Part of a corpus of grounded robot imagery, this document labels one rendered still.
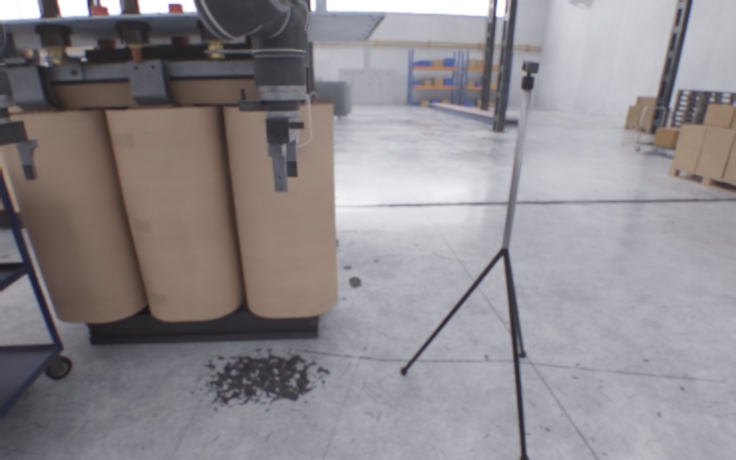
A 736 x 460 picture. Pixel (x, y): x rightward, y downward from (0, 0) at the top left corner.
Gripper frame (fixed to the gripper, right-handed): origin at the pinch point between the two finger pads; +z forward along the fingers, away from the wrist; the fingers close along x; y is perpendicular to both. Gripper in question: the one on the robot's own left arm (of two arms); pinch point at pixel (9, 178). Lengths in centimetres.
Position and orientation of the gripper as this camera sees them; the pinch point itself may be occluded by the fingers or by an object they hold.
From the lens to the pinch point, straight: 123.9
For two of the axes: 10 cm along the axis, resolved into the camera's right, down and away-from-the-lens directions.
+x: -0.1, -3.6, 9.3
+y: 10.0, 0.0, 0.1
